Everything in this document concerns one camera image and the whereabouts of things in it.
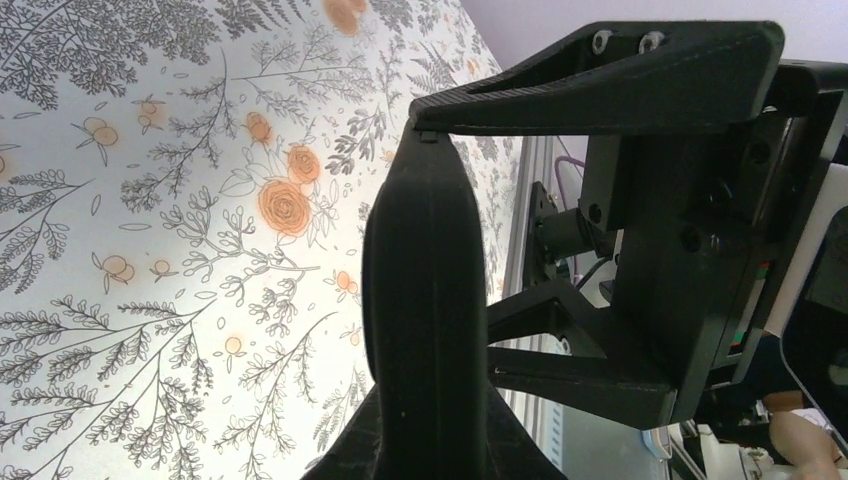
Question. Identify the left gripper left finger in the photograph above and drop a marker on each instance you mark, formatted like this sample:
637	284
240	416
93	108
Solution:
432	413

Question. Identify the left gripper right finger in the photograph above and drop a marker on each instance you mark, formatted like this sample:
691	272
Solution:
619	77

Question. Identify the floral patterned mat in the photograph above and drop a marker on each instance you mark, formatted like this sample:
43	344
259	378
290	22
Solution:
184	191

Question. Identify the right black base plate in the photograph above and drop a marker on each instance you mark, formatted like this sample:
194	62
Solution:
538	265

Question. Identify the aluminium mounting rail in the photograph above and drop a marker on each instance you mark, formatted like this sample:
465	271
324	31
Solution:
541	418

